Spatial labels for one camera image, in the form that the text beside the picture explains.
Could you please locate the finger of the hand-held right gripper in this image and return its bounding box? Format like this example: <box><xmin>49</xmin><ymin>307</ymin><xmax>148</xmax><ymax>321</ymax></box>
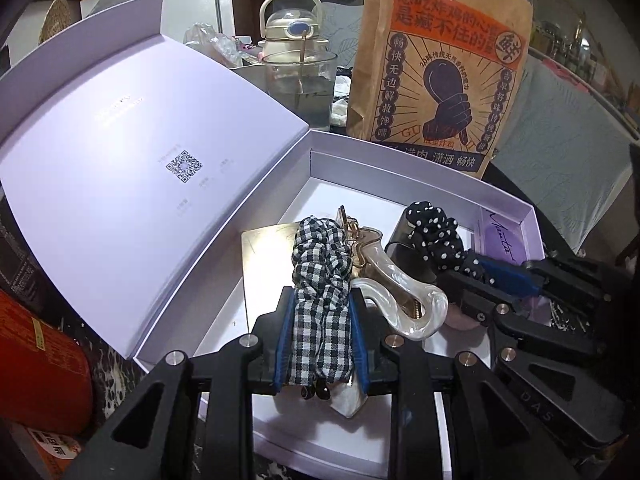
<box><xmin>470</xmin><ymin>252</ymin><xmax>631</xmax><ymax>321</ymax></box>
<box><xmin>437</xmin><ymin>269</ymin><xmax>633</xmax><ymax>463</ymax></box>

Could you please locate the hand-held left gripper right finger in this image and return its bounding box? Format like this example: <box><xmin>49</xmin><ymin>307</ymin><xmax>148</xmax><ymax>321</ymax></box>
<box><xmin>350</xmin><ymin>287</ymin><xmax>576</xmax><ymax>480</ymax></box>

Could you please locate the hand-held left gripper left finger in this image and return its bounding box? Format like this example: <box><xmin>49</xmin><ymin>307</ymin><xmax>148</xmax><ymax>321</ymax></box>
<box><xmin>62</xmin><ymin>285</ymin><xmax>298</xmax><ymax>480</ymax></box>

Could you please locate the black white gingham scrunchie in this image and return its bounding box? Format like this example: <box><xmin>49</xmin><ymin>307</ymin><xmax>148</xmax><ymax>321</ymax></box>
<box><xmin>290</xmin><ymin>215</ymin><xmax>353</xmax><ymax>386</ymax></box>

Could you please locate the pink round compact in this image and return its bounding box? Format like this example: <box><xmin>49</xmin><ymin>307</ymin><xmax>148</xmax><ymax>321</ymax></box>
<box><xmin>442</xmin><ymin>305</ymin><xmax>488</xmax><ymax>332</ymax></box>

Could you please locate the gold rectangular box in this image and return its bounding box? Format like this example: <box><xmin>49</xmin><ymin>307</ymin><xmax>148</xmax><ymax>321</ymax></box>
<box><xmin>241</xmin><ymin>222</ymin><xmax>302</xmax><ymax>342</ymax></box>

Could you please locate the pearly hair claw clip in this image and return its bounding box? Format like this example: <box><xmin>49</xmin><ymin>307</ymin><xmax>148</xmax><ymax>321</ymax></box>
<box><xmin>330</xmin><ymin>205</ymin><xmax>451</xmax><ymax>418</ymax></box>

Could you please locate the black polka dot scrunchie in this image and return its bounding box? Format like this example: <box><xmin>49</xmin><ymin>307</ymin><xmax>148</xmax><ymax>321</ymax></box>
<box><xmin>404</xmin><ymin>201</ymin><xmax>488</xmax><ymax>286</ymax></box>

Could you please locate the smoky grey plastic cap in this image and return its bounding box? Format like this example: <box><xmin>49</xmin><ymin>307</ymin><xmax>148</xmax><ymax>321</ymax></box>
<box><xmin>387</xmin><ymin>210</ymin><xmax>441</xmax><ymax>286</ymax></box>

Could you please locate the lilac hinged gift box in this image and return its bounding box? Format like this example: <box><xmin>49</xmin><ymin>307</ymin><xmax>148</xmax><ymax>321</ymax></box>
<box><xmin>0</xmin><ymin>0</ymin><xmax>546</xmax><ymax>476</ymax></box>

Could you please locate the chair with pale blue cover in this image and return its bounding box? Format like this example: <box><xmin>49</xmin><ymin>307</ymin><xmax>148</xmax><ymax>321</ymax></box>
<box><xmin>492</xmin><ymin>55</ymin><xmax>636</xmax><ymax>256</ymax></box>
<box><xmin>320</xmin><ymin>2</ymin><xmax>368</xmax><ymax>68</ymax></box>

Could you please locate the printed brown paper bag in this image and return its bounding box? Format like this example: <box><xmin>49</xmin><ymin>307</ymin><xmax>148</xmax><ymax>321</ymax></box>
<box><xmin>347</xmin><ymin>0</ymin><xmax>535</xmax><ymax>181</ymax></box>

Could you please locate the white cloth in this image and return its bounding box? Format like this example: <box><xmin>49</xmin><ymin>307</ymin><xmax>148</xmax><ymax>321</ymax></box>
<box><xmin>330</xmin><ymin>77</ymin><xmax>357</xmax><ymax>128</ymax></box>

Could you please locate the row of bottles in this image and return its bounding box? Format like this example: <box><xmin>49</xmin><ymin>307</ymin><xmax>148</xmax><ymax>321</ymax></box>
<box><xmin>530</xmin><ymin>15</ymin><xmax>616</xmax><ymax>91</ymax></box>

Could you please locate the red tin canister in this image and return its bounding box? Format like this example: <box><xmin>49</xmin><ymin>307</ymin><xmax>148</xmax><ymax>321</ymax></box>
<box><xmin>0</xmin><ymin>287</ymin><xmax>96</xmax><ymax>436</ymax></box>

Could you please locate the glass cup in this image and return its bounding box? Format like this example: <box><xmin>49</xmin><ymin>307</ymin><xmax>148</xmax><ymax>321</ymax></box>
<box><xmin>262</xmin><ymin>52</ymin><xmax>338</xmax><ymax>131</ymax></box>

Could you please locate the orange jar clear lid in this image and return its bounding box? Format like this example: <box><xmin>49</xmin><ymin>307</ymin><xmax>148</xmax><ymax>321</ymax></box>
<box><xmin>20</xmin><ymin>425</ymin><xmax>83</xmax><ymax>476</ymax></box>

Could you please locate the black printed packet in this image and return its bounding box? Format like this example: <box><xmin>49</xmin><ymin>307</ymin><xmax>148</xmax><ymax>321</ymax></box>
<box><xmin>0</xmin><ymin>195</ymin><xmax>36</xmax><ymax>301</ymax></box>

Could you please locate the crumpled clear plastic bag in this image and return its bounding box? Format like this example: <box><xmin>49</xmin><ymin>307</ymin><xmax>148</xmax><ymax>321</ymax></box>
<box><xmin>184</xmin><ymin>22</ymin><xmax>246</xmax><ymax>68</ymax></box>

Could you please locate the cream water bottle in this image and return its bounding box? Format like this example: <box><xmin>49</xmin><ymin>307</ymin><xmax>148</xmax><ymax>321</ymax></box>
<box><xmin>259</xmin><ymin>0</ymin><xmax>331</xmax><ymax>61</ymax></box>

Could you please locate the woven straw fan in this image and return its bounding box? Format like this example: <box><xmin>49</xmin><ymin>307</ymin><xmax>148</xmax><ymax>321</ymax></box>
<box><xmin>37</xmin><ymin>0</ymin><xmax>71</xmax><ymax>46</ymax></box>

